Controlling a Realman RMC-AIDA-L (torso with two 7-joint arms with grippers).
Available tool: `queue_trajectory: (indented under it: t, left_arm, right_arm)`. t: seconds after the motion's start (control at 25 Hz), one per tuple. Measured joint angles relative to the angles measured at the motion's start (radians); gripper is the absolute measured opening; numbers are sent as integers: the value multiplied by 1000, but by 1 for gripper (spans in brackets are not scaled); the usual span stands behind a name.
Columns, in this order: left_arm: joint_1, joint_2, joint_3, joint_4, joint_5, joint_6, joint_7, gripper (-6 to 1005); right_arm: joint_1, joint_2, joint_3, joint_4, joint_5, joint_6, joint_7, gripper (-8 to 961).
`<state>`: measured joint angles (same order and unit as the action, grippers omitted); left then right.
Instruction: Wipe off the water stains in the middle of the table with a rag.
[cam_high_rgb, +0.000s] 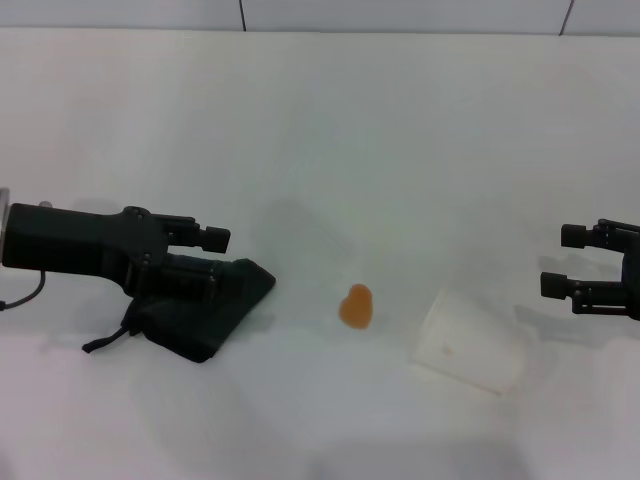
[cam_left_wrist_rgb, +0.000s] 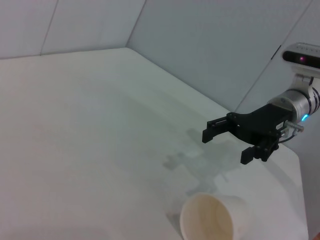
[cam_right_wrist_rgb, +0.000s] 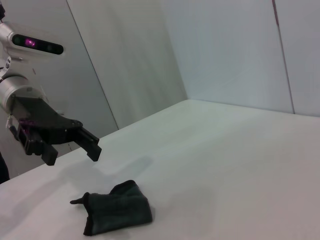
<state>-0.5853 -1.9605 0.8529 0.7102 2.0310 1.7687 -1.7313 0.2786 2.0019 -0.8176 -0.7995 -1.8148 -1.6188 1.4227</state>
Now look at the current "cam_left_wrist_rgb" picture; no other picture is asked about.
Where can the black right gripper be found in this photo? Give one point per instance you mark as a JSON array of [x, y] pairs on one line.
[[262, 122]]

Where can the white paper cup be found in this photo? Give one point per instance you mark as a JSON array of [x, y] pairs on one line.
[[207, 220]]

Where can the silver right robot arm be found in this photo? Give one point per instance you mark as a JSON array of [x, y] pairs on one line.
[[297, 100]]

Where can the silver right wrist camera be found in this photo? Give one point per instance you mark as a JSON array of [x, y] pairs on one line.
[[300, 58]]

